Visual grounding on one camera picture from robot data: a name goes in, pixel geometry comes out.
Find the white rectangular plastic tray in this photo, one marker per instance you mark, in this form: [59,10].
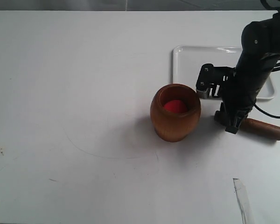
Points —
[188,60]

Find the clear tape strip right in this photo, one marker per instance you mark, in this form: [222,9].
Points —
[243,202]

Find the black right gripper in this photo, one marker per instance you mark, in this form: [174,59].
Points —
[238,91]

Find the red ball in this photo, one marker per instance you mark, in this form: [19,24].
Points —
[176,106]

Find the brown wooden mortar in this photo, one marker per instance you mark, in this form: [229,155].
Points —
[174,127]

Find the brown wooden pestle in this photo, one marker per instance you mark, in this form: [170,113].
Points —
[256,127]

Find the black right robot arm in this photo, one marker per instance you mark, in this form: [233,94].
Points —
[260,55]

